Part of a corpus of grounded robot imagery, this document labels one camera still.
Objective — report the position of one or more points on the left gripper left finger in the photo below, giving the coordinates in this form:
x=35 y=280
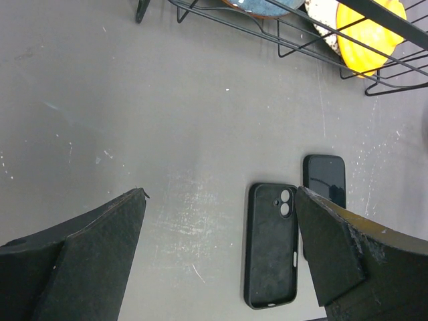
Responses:
x=75 y=270

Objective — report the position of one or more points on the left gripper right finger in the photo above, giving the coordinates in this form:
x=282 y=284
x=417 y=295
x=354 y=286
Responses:
x=361 y=270

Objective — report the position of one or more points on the black smartphone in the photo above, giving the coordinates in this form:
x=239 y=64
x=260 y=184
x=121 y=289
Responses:
x=325 y=175

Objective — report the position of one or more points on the orange bowl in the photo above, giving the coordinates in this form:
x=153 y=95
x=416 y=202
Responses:
x=370 y=43

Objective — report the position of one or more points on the white speckled bowl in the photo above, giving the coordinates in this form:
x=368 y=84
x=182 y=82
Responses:
x=324 y=12

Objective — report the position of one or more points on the blue glazed plate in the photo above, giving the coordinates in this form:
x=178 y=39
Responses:
x=257 y=8

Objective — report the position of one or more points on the black wire dish basket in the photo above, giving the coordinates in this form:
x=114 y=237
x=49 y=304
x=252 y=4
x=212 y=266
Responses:
x=405 y=69

